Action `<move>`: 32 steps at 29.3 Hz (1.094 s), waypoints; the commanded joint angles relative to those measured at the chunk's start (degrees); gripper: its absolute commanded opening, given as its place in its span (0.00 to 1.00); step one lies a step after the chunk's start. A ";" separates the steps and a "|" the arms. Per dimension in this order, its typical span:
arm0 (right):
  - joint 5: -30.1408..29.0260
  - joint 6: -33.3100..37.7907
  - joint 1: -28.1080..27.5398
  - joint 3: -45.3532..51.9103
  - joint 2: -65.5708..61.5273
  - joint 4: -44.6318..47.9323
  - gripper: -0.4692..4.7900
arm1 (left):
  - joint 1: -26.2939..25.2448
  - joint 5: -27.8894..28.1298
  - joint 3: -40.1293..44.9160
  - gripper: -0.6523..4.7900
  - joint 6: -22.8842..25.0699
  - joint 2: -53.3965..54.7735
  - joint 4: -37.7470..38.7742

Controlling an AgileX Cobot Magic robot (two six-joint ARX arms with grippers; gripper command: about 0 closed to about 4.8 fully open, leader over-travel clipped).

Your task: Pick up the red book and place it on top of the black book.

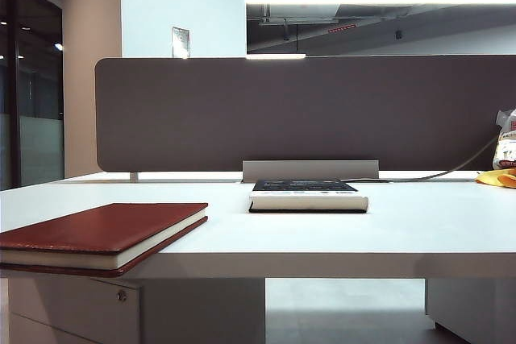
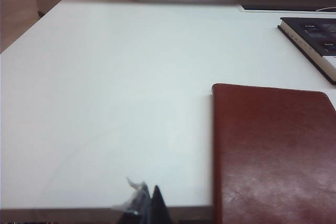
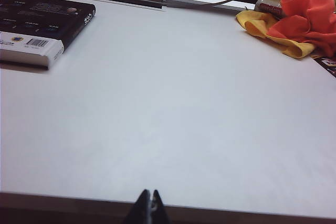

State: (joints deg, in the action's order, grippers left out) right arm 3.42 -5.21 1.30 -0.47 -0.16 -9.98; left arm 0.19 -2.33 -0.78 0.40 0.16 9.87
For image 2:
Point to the red leather-cover book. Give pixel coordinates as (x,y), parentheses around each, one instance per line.
(275,155)

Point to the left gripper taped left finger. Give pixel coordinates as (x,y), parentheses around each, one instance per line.
(136,203)

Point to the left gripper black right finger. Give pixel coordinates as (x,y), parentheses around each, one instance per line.
(159,208)

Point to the black hardcover book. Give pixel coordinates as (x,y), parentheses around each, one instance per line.
(312,37)

